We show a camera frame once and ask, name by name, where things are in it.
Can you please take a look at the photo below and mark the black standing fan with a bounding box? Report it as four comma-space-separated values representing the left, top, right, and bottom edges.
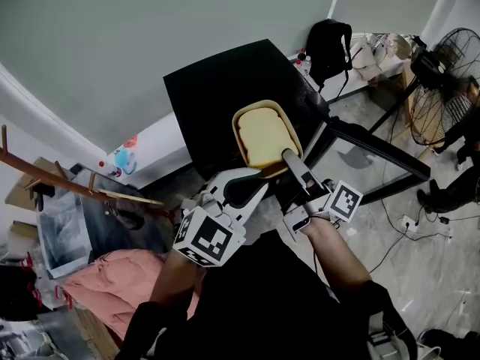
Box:
369, 27, 480, 148

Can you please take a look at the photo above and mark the black fridge cabinet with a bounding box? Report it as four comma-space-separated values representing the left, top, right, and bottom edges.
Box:
163, 38, 331, 198

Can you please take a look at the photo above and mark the person's black clothing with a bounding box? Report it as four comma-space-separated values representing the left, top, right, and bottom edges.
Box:
119, 229, 419, 360

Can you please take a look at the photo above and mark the plastic wrapped picture frame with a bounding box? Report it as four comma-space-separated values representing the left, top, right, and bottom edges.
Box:
36, 166, 170, 279

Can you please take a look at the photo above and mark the blue plastic toy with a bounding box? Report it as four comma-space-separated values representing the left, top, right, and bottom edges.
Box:
113, 146, 137, 174

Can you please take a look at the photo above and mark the black framed glass door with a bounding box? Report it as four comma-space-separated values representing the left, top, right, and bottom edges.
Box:
299, 116, 431, 206

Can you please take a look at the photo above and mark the wooden bed frame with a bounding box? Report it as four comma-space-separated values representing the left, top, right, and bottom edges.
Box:
73, 305, 123, 352

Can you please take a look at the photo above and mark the tray with yellow bread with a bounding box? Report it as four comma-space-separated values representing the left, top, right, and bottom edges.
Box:
231, 99, 304, 182

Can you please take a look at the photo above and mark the black backpack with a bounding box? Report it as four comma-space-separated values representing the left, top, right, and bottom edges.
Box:
305, 19, 353, 88

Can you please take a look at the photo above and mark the brown cardboard sheet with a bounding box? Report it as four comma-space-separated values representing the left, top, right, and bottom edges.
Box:
4, 157, 71, 213

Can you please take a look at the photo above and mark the pink quilt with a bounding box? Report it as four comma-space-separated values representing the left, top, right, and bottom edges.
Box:
61, 248, 200, 341

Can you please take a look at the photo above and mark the person's left forearm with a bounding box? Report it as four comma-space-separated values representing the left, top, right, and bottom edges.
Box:
149, 251, 206, 307

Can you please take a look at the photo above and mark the wooden coat rack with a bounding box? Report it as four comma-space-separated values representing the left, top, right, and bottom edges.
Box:
0, 124, 166, 217

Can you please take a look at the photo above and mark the person's right forearm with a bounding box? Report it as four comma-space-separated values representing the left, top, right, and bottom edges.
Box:
299, 217, 372, 288

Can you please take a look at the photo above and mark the white power strip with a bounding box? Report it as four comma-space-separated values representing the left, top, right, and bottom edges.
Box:
397, 215, 419, 233

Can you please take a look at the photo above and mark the beige cloth bag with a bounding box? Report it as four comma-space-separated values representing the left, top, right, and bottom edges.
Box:
350, 37, 380, 80

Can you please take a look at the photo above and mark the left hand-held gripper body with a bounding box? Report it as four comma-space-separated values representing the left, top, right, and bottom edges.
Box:
172, 191, 247, 268

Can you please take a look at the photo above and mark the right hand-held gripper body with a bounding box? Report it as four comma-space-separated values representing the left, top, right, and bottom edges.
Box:
277, 179, 364, 234

